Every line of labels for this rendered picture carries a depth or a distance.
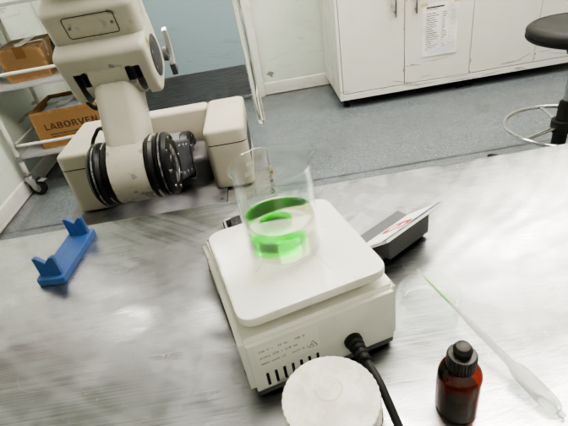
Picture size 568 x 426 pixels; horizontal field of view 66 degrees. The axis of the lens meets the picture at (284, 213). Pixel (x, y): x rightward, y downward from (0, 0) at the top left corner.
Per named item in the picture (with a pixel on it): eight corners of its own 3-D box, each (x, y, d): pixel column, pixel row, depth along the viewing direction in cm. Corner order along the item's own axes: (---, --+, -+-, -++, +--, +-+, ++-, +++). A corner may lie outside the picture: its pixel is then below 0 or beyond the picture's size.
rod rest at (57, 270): (73, 236, 60) (62, 215, 58) (97, 233, 60) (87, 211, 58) (38, 286, 52) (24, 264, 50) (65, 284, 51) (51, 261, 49)
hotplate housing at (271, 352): (206, 261, 51) (188, 204, 47) (309, 226, 54) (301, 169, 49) (264, 428, 33) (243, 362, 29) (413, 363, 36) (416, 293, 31)
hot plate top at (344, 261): (207, 242, 40) (205, 234, 40) (324, 203, 43) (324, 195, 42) (241, 333, 31) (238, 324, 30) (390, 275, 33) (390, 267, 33)
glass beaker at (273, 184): (266, 287, 34) (244, 193, 29) (237, 245, 39) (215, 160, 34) (344, 253, 36) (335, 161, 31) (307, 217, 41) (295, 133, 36)
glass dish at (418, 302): (385, 305, 41) (385, 288, 40) (425, 278, 43) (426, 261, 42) (432, 341, 37) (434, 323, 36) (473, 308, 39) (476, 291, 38)
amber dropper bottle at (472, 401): (487, 417, 31) (499, 354, 27) (449, 431, 31) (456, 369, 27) (461, 382, 34) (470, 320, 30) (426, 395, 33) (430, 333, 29)
